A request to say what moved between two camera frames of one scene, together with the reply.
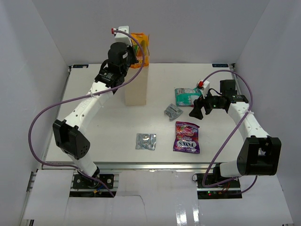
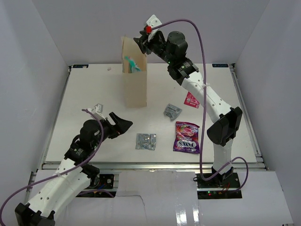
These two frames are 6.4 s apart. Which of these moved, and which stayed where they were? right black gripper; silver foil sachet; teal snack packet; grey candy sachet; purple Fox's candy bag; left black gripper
Moved: left black gripper; teal snack packet; right black gripper
Stayed: purple Fox's candy bag; grey candy sachet; silver foil sachet
